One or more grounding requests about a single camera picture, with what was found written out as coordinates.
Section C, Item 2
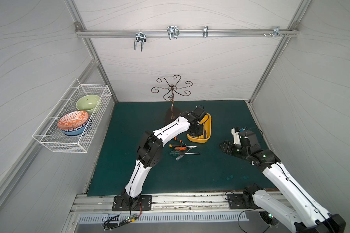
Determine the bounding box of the yellow plastic storage box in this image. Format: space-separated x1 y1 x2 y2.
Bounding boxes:
187 113 212 144

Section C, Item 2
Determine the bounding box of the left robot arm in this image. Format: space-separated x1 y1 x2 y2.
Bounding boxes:
121 106 207 208

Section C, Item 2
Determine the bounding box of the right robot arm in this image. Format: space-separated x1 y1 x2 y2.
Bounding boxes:
219 128 346 233

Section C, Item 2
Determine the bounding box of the black screwdriver yellow cap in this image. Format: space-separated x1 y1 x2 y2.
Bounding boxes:
169 144 197 148

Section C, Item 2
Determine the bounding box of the copper scroll hook stand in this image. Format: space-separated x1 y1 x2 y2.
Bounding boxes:
151 74 193 124

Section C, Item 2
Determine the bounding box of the black round fan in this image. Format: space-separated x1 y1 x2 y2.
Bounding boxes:
259 211 279 226

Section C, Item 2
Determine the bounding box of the white vent strip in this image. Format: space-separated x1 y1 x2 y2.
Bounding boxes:
78 211 249 225

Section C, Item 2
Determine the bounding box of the small metal hook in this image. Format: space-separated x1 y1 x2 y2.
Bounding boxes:
203 26 209 38

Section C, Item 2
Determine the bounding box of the metal loop hook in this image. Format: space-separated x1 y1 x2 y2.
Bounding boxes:
167 26 180 40

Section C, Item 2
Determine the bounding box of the metal double hook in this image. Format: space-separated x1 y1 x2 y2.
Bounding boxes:
134 32 146 51

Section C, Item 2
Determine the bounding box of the green ceramic bowl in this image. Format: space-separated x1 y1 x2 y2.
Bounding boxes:
75 95 102 116

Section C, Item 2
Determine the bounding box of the blue bowl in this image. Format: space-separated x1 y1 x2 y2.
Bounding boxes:
59 122 88 136

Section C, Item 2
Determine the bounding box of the metal peg hook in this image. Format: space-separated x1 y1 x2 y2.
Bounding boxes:
263 27 289 38

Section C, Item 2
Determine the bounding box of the orange patterned bowl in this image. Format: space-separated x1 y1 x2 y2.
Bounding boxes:
57 111 89 130

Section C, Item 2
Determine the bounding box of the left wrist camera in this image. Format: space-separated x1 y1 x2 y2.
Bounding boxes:
192 106 207 122

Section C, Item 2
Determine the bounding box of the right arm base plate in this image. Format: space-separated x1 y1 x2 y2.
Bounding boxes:
226 193 250 210

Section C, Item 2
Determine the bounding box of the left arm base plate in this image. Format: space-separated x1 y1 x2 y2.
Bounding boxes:
112 194 153 212

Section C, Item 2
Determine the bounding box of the aluminium wall rail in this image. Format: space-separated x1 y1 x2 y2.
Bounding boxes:
76 29 299 38

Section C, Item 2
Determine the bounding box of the white wire wall basket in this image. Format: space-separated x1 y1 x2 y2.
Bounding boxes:
33 79 112 153

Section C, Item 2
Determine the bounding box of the black cable bundle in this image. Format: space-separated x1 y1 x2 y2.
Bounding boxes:
103 200 144 231

